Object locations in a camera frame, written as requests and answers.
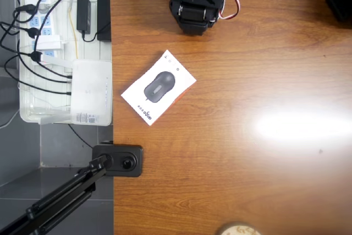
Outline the white orange mouse box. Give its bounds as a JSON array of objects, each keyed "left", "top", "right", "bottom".
[{"left": 120, "top": 50, "right": 197, "bottom": 127}]

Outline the black perforated arm base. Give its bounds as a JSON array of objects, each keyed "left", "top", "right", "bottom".
[{"left": 325, "top": 0, "right": 352, "bottom": 23}]

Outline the wide black power adapter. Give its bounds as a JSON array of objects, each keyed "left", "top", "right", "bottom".
[{"left": 97, "top": 0, "right": 112, "bottom": 42}]

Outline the slim black power adapter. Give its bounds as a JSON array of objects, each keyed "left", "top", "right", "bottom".
[{"left": 76, "top": 0, "right": 92, "bottom": 35}]

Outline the white router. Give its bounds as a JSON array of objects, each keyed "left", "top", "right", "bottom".
[{"left": 40, "top": 54, "right": 113, "bottom": 127}]

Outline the white charger plug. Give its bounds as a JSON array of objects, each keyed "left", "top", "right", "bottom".
[{"left": 36, "top": 35, "right": 62, "bottom": 51}]

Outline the white power strip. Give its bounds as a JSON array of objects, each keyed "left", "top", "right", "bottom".
[{"left": 23, "top": 0, "right": 61, "bottom": 65}]

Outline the black stand clamp base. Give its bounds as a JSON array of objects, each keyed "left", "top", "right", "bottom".
[{"left": 91, "top": 141, "right": 144, "bottom": 177}]

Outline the white plastic tray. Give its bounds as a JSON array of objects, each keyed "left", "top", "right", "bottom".
[{"left": 19, "top": 0, "right": 118, "bottom": 125}]

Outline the round wooden coaster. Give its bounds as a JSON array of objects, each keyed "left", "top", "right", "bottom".
[{"left": 218, "top": 221, "right": 262, "bottom": 235}]

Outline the red white servo cable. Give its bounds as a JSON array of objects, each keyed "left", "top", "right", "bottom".
[{"left": 218, "top": 0, "right": 241, "bottom": 21}]

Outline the thin yellow cable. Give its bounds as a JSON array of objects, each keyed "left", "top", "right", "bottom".
[{"left": 68, "top": 0, "right": 80, "bottom": 60}]

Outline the black cable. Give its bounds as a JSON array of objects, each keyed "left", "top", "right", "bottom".
[{"left": 68, "top": 124, "right": 95, "bottom": 149}]

